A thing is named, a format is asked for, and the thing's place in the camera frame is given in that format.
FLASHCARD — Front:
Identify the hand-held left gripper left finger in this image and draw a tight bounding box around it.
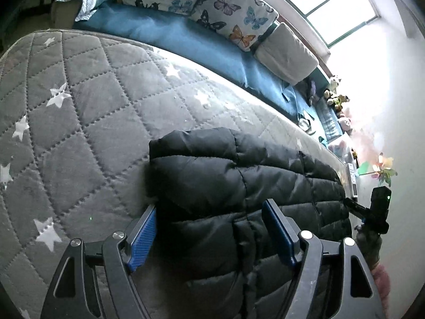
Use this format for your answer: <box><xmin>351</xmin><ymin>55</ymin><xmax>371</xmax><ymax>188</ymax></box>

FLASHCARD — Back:
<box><xmin>40</xmin><ymin>204</ymin><xmax>157</xmax><ymax>319</ymax></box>

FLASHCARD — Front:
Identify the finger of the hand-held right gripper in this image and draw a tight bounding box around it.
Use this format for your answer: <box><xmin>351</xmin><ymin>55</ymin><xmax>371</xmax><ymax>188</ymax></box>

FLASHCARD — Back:
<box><xmin>343</xmin><ymin>198</ymin><xmax>369</xmax><ymax>218</ymax></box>

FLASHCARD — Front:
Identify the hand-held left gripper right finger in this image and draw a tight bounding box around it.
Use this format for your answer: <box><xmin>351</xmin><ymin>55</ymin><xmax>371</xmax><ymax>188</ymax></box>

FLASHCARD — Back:
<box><xmin>262</xmin><ymin>199</ymin><xmax>382</xmax><ymax>319</ymax></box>

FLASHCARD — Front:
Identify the black puffer jacket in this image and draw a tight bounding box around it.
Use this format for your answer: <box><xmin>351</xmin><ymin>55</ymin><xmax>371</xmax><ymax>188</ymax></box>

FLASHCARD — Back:
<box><xmin>148</xmin><ymin>127</ymin><xmax>353</xmax><ymax>319</ymax></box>

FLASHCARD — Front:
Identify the person's right forearm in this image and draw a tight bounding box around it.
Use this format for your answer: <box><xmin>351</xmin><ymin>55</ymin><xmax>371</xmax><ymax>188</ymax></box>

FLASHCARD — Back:
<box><xmin>356</xmin><ymin>228</ymin><xmax>382</xmax><ymax>268</ymax></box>

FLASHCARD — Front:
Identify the white remote keyboard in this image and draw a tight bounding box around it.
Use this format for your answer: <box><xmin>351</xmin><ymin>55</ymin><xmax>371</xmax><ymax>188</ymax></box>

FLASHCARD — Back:
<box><xmin>345</xmin><ymin>163</ymin><xmax>359</xmax><ymax>197</ymax></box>

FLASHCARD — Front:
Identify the colourful pinwheel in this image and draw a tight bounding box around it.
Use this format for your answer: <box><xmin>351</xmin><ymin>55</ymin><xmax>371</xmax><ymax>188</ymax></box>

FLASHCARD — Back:
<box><xmin>357</xmin><ymin>153</ymin><xmax>398</xmax><ymax>187</ymax></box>

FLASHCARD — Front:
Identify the purple folded umbrella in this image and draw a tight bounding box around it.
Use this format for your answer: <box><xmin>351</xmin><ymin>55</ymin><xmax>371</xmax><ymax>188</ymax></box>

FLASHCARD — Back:
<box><xmin>304</xmin><ymin>77</ymin><xmax>321</xmax><ymax>105</ymax></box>

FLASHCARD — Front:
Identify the light blue cloth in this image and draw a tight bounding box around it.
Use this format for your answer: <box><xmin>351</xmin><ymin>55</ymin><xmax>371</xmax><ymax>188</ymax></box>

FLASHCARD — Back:
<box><xmin>280</xmin><ymin>81</ymin><xmax>299</xmax><ymax>115</ymax></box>

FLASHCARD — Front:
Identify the grey quilted star mat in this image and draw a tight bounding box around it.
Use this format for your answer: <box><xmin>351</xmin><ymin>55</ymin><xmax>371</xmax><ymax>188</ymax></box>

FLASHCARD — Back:
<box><xmin>0</xmin><ymin>29</ymin><xmax>349</xmax><ymax>319</ymax></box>

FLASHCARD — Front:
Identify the white pillow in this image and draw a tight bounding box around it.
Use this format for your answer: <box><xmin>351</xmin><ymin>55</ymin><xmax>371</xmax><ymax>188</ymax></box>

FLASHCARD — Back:
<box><xmin>255</xmin><ymin>23</ymin><xmax>320</xmax><ymax>87</ymax></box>

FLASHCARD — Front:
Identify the green framed window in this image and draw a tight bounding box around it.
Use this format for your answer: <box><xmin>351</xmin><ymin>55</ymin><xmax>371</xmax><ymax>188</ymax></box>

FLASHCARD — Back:
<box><xmin>266</xmin><ymin>0</ymin><xmax>381</xmax><ymax>49</ymax></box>

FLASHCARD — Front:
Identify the blue sofa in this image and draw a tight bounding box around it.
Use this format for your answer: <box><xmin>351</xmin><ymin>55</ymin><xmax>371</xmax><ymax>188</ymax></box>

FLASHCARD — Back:
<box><xmin>51</xmin><ymin>0</ymin><xmax>344</xmax><ymax>143</ymax></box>

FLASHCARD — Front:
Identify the light blue knit blanket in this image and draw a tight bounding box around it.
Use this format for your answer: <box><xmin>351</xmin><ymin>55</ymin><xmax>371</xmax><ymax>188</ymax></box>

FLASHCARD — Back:
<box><xmin>53</xmin><ymin>0</ymin><xmax>100</xmax><ymax>22</ymax></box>

